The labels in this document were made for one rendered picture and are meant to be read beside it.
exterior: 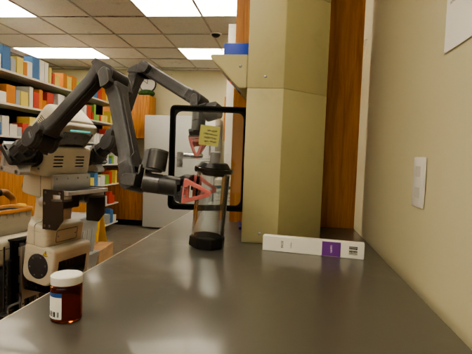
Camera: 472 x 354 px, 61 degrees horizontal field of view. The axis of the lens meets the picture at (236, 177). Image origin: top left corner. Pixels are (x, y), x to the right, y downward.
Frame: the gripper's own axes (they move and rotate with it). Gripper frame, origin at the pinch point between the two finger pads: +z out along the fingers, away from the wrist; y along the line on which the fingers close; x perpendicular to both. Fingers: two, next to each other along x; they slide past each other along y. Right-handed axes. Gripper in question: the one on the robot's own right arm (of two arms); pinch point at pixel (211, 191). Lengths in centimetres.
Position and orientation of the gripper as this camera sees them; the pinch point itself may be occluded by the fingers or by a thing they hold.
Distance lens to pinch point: 113.0
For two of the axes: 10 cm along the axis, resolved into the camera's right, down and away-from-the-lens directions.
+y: 1.4, -0.9, 9.9
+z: 9.8, 1.3, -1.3
